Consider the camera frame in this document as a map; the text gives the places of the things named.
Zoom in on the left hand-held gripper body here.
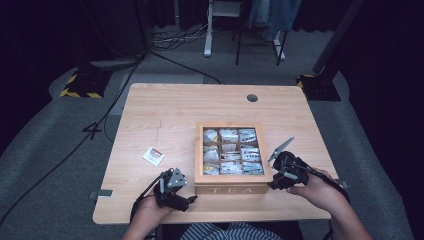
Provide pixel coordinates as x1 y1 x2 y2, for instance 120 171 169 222
153 168 188 210

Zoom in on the person's left hand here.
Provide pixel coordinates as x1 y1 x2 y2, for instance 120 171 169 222
134 195 175 229

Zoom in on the person's right hand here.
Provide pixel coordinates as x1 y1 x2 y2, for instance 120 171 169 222
285 168 350 216

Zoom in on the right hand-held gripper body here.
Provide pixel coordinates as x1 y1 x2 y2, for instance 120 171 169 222
268 135 310 188

